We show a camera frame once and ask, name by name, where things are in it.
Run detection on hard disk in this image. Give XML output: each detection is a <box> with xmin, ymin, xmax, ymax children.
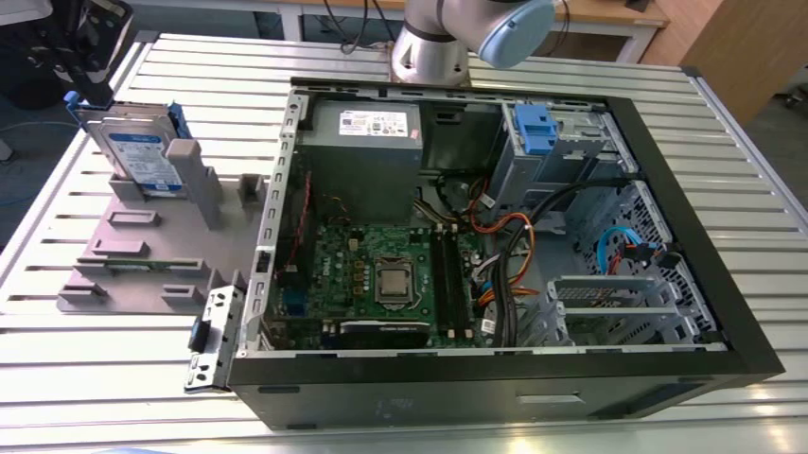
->
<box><xmin>61</xmin><ymin>92</ymin><xmax>191</xmax><ymax>196</ymax></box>

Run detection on metal disk bay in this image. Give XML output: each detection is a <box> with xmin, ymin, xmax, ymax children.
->
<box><xmin>545</xmin><ymin>275</ymin><xmax>690</xmax><ymax>347</ymax></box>

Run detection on grey parts rack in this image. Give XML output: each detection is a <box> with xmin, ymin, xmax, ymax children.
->
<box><xmin>56</xmin><ymin>139</ymin><xmax>271</xmax><ymax>314</ymax></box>

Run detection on green RAM stick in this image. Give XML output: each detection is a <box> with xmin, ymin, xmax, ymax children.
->
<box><xmin>104</xmin><ymin>258</ymin><xmax>197</xmax><ymax>273</ymax></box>

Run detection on grey power supply unit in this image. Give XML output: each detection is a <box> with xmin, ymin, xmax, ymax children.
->
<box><xmin>293</xmin><ymin>98</ymin><xmax>426</xmax><ymax>228</ymax></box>

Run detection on hinged metal slot retainer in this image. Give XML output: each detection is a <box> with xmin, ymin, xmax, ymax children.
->
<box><xmin>181</xmin><ymin>283</ymin><xmax>245</xmax><ymax>394</ymax></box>

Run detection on CPU socket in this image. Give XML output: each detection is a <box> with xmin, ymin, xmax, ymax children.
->
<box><xmin>370</xmin><ymin>254</ymin><xmax>420</xmax><ymax>312</ymax></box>

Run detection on green motherboard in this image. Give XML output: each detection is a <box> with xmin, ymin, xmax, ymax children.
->
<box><xmin>268</xmin><ymin>222</ymin><xmax>500</xmax><ymax>352</ymax></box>

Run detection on silver CPU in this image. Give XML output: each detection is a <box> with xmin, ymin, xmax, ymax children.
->
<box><xmin>378</xmin><ymin>270</ymin><xmax>411</xmax><ymax>298</ymax></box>

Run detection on blue drive latch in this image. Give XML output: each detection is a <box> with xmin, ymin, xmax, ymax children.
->
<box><xmin>513</xmin><ymin>102</ymin><xmax>561</xmax><ymax>155</ymax></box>

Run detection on black RAM slot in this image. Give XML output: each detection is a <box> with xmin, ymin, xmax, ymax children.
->
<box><xmin>430</xmin><ymin>224</ymin><xmax>460</xmax><ymax>340</ymax></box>

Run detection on black graphics card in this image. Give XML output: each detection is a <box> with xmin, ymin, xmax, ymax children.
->
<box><xmin>335</xmin><ymin>319</ymin><xmax>435</xmax><ymax>351</ymax></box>

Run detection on metal optical drive cage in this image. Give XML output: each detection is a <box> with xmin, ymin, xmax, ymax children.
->
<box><xmin>488</xmin><ymin>99</ymin><xmax>637</xmax><ymax>217</ymax></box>

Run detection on black PC case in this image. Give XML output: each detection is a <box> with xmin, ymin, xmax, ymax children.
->
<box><xmin>224</xmin><ymin>75</ymin><xmax>788</xmax><ymax>432</ymax></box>

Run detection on wooden cabinet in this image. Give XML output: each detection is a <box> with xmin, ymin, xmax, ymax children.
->
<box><xmin>639</xmin><ymin>0</ymin><xmax>808</xmax><ymax>125</ymax></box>

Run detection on orange yellow power wires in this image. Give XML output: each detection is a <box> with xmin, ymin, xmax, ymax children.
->
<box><xmin>472</xmin><ymin>212</ymin><xmax>539</xmax><ymax>313</ymax></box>

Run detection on black cable bundle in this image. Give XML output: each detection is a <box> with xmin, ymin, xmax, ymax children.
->
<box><xmin>490</xmin><ymin>175</ymin><xmax>635</xmax><ymax>349</ymax></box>

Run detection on wooden desk white frame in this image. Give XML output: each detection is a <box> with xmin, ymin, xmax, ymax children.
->
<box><xmin>276</xmin><ymin>0</ymin><xmax>671</xmax><ymax>65</ymax></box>

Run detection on blue data wire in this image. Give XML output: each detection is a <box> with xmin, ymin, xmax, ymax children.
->
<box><xmin>594</xmin><ymin>225</ymin><xmax>655</xmax><ymax>276</ymax></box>

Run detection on orange black power wire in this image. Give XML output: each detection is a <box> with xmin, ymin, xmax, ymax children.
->
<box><xmin>621</xmin><ymin>241</ymin><xmax>687</xmax><ymax>275</ymax></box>

